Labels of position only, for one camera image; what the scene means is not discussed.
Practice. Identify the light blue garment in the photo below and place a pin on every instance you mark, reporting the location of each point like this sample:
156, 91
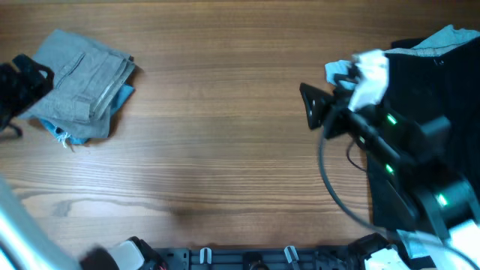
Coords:
344, 73

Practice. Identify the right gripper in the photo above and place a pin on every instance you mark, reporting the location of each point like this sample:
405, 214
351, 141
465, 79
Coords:
337, 103

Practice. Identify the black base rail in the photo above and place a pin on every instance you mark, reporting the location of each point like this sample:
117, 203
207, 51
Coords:
286, 258

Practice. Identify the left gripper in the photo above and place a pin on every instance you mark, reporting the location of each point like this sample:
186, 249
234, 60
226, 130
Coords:
29, 85

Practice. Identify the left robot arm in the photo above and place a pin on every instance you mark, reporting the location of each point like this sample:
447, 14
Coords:
24, 244

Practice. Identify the grey shorts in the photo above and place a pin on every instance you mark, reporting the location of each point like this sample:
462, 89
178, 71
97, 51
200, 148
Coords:
87, 76

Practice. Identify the folded blue denim shorts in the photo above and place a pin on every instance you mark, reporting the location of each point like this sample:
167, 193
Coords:
116, 104

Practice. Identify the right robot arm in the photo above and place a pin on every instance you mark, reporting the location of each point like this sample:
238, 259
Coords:
428, 195

